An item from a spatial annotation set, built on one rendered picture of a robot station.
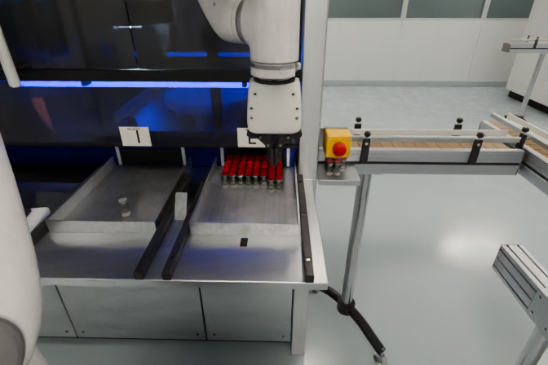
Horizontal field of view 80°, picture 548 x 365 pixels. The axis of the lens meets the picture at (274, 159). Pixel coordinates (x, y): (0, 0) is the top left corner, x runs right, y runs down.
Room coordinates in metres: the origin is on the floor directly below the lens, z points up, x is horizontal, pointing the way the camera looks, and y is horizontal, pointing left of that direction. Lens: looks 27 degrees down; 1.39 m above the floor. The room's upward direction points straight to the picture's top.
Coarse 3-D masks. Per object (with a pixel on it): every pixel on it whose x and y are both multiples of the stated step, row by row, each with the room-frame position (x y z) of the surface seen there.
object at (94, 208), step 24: (120, 168) 0.93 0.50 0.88; (144, 168) 0.93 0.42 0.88; (168, 168) 0.93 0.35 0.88; (96, 192) 0.78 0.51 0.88; (120, 192) 0.78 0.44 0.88; (144, 192) 0.78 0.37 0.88; (168, 192) 0.78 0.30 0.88; (72, 216) 0.67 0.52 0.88; (96, 216) 0.67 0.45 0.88; (120, 216) 0.67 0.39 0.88; (144, 216) 0.67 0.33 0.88
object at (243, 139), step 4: (240, 128) 0.86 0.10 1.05; (244, 128) 0.86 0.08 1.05; (240, 132) 0.86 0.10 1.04; (244, 132) 0.86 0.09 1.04; (240, 136) 0.86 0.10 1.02; (244, 136) 0.86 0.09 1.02; (240, 140) 0.86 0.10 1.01; (244, 140) 0.86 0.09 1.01; (248, 140) 0.86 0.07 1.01; (252, 140) 0.86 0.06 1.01; (256, 140) 0.86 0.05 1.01; (240, 144) 0.86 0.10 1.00; (244, 144) 0.86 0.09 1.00; (248, 144) 0.86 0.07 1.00; (252, 144) 0.86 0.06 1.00; (256, 144) 0.86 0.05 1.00; (260, 144) 0.86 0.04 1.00
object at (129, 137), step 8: (120, 128) 0.87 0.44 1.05; (128, 128) 0.87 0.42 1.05; (136, 128) 0.87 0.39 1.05; (144, 128) 0.87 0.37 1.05; (128, 136) 0.87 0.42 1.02; (136, 136) 0.87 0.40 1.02; (144, 136) 0.87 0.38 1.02; (128, 144) 0.87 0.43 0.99; (136, 144) 0.87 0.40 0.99; (144, 144) 0.87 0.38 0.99
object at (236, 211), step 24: (216, 168) 0.93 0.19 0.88; (288, 168) 0.93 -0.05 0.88; (216, 192) 0.78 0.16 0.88; (240, 192) 0.78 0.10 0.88; (264, 192) 0.78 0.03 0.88; (288, 192) 0.78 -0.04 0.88; (192, 216) 0.63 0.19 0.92; (216, 216) 0.67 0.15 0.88; (240, 216) 0.67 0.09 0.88; (264, 216) 0.67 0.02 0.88; (288, 216) 0.67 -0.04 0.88
